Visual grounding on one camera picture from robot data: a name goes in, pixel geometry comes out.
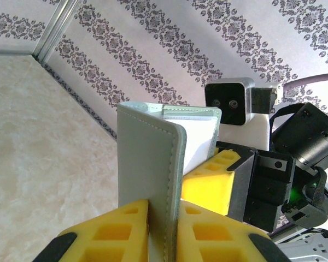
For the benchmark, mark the aluminium frame post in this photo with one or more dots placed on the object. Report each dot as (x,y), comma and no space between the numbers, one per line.
(54,27)

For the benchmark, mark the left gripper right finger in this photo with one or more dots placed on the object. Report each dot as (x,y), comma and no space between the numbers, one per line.
(213,240)

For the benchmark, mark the thin aluminium back rail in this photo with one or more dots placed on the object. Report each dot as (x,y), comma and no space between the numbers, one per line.
(11,50)

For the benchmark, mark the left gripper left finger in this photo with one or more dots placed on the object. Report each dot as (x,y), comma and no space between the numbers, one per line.
(112,240)

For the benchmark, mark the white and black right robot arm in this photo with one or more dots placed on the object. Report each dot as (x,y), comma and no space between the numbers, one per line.
(306,245)

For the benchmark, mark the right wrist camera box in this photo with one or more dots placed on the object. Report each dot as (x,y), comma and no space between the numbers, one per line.
(227,101)

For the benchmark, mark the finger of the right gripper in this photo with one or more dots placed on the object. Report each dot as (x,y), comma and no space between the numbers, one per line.
(205,188)

